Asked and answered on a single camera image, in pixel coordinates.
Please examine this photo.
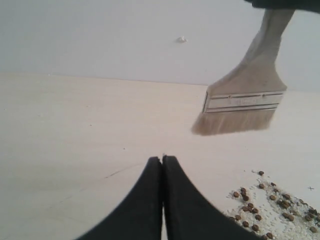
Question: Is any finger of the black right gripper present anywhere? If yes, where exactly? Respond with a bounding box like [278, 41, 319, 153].
[246, 0, 320, 12]

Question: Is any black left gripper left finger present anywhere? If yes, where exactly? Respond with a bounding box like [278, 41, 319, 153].
[79, 157, 163, 240]

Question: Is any pile of pellets and grains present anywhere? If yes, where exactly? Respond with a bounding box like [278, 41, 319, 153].
[223, 170, 320, 240]

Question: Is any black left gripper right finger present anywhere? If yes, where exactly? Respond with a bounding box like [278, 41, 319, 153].
[162, 155, 262, 240]

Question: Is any white blob on wall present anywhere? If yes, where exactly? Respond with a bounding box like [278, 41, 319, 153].
[175, 36, 188, 44]

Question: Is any wooden paint brush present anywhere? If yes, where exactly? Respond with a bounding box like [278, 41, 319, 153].
[191, 9, 294, 136]

